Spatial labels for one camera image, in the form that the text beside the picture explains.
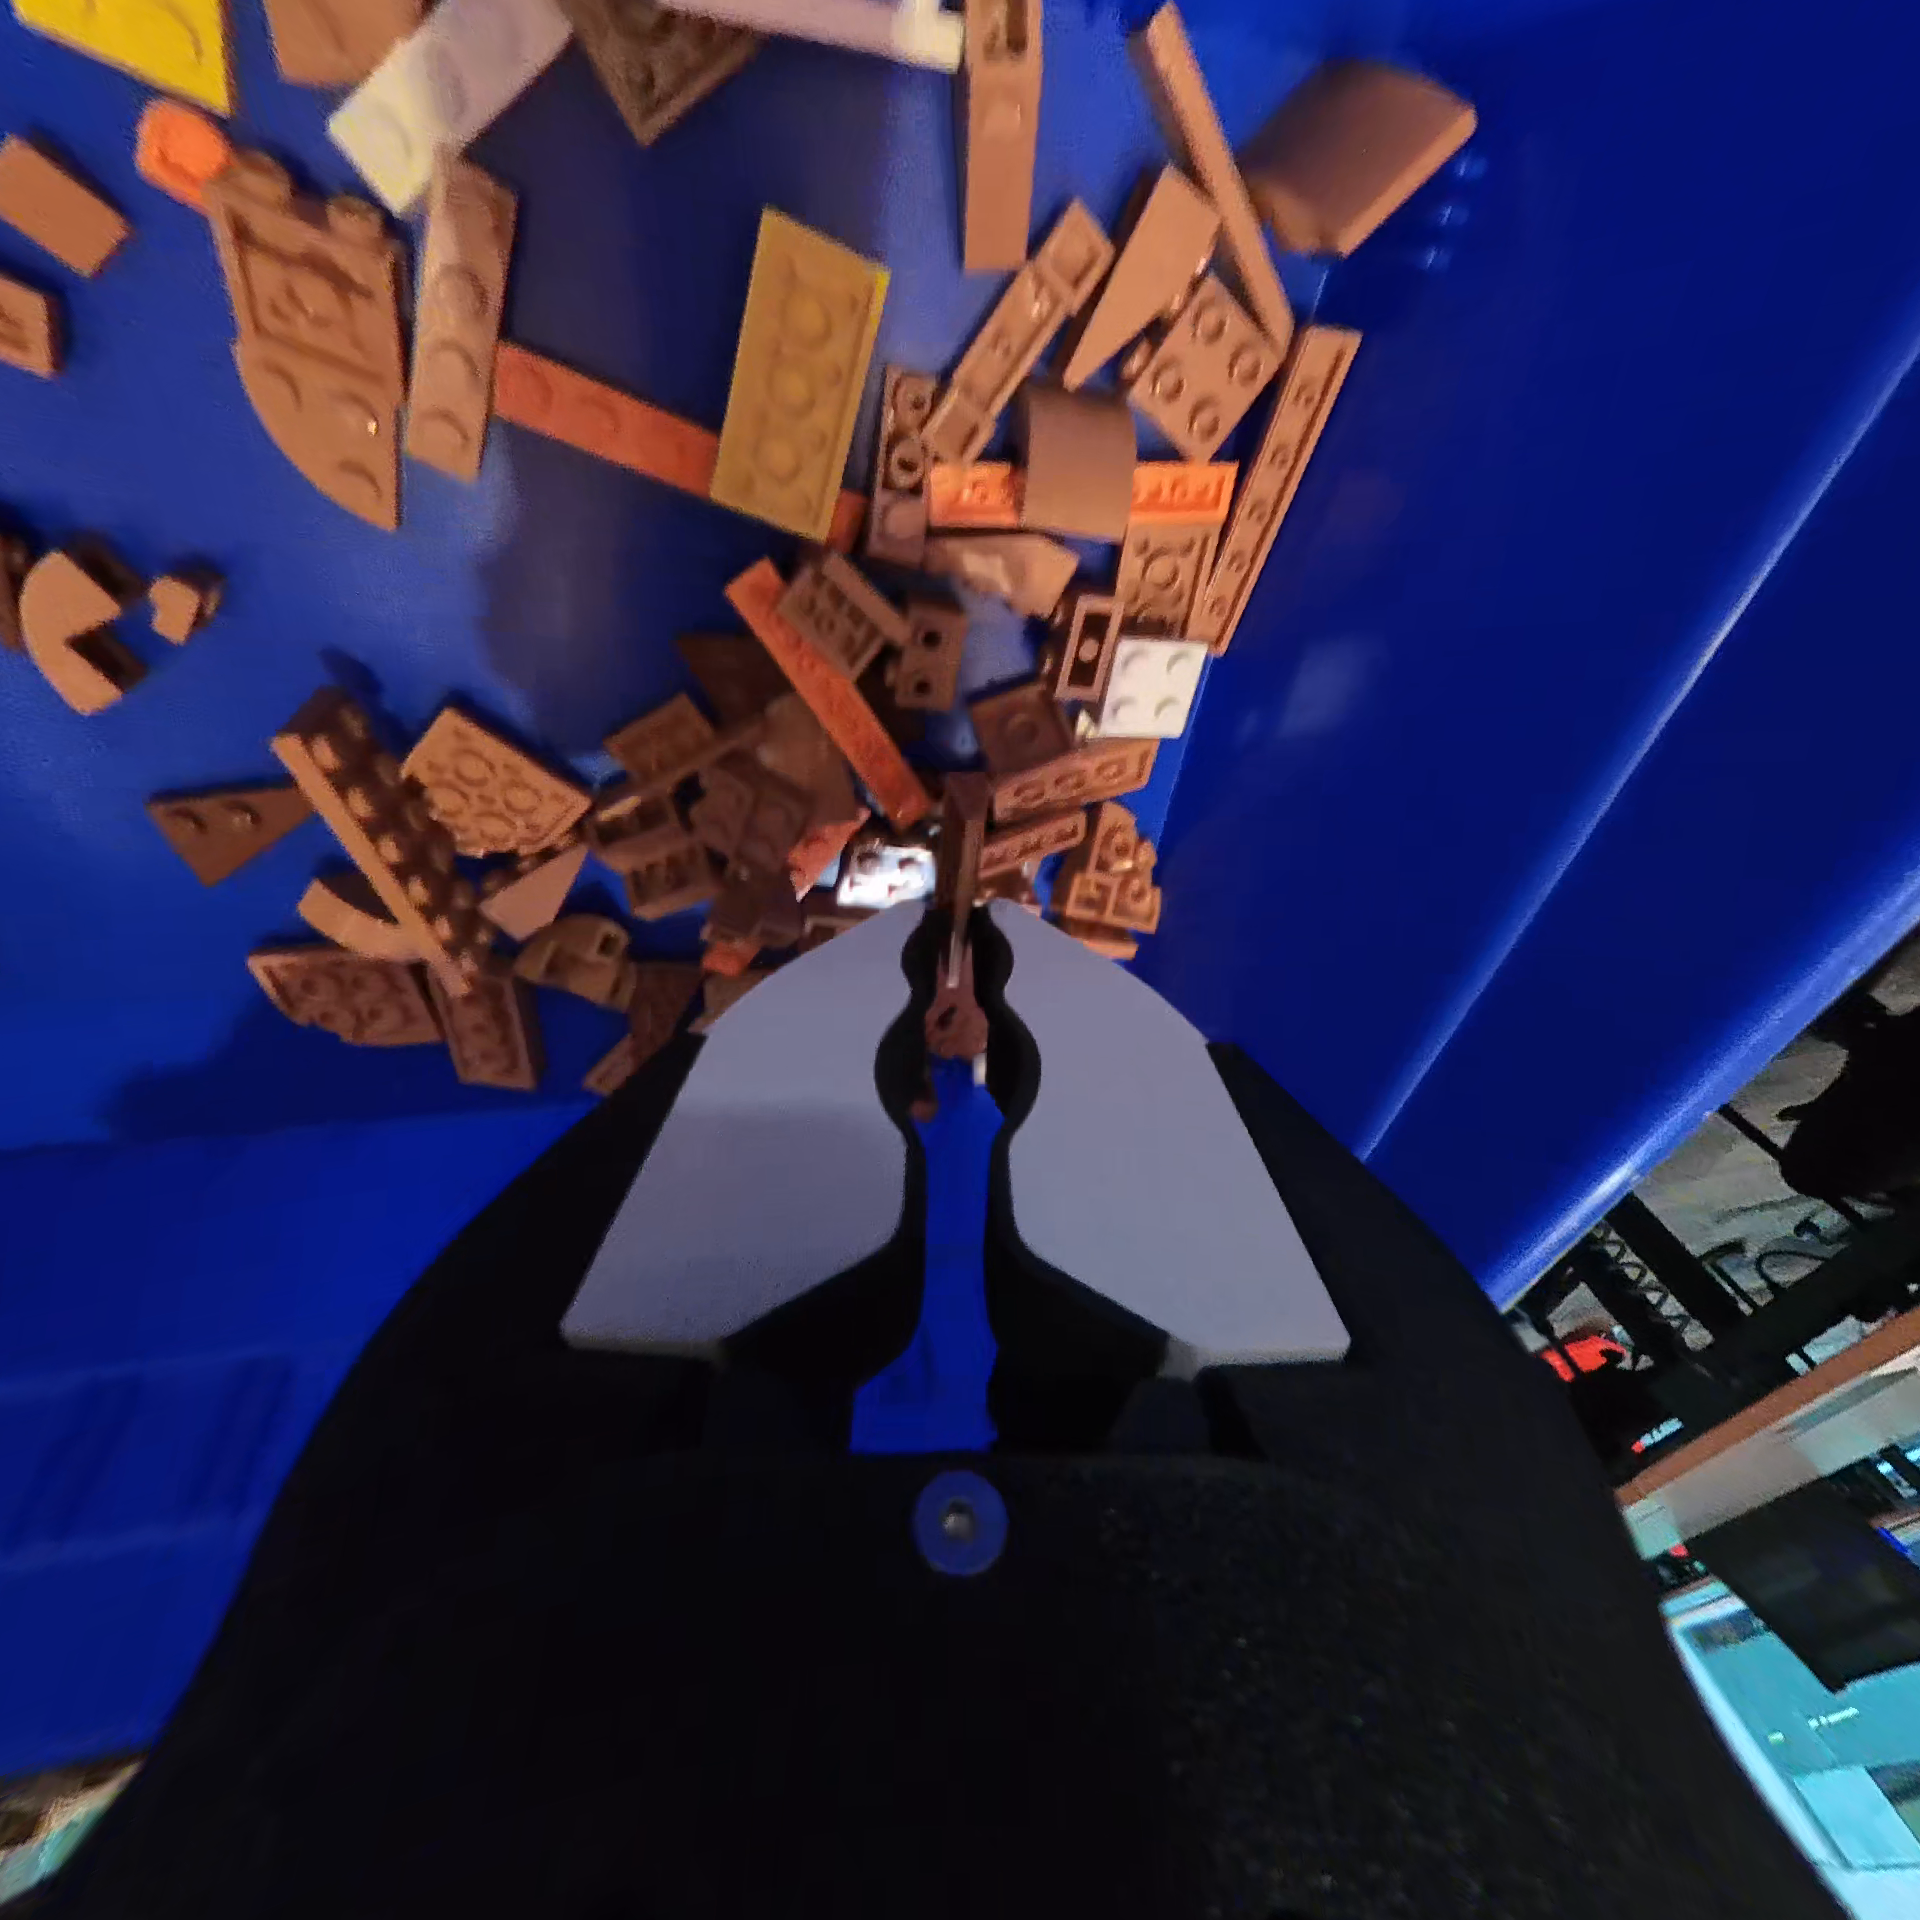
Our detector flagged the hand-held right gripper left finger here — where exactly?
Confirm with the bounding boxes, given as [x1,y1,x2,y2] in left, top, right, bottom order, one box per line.
[561,901,933,1387]

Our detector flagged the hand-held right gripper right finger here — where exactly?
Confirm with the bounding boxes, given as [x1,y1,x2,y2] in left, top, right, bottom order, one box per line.
[982,901,1351,1387]

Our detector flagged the thin brown lego bar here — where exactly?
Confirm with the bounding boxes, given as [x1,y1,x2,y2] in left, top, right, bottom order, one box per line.
[917,771,996,1119]

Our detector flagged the blue plastic parts bin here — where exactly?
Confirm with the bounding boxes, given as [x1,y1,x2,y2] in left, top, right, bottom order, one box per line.
[0,0,1920,1779]

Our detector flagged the pile of brown lego pieces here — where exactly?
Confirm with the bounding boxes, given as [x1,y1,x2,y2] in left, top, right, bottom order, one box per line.
[0,0,1480,1099]

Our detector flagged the orange long lego plate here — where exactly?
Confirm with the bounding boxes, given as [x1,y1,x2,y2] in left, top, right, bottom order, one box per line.
[927,461,1237,525]
[724,563,929,830]
[494,342,867,555]

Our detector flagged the white square lego plate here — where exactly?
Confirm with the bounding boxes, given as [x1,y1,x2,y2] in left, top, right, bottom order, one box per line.
[1099,638,1211,742]

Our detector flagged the yellow lego plate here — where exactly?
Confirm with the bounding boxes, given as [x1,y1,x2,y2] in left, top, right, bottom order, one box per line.
[708,207,891,541]

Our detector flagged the brown curved lego slope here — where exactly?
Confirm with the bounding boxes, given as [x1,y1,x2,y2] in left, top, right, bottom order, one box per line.
[1237,60,1480,258]

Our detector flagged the white lego brick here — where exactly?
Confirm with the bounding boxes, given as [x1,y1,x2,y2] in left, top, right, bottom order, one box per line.
[326,0,572,216]

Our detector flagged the white long lego plate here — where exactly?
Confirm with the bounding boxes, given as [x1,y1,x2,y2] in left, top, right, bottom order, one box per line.
[658,0,962,76]

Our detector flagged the orange round lego tile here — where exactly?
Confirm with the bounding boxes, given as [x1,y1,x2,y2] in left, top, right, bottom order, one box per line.
[135,103,235,204]

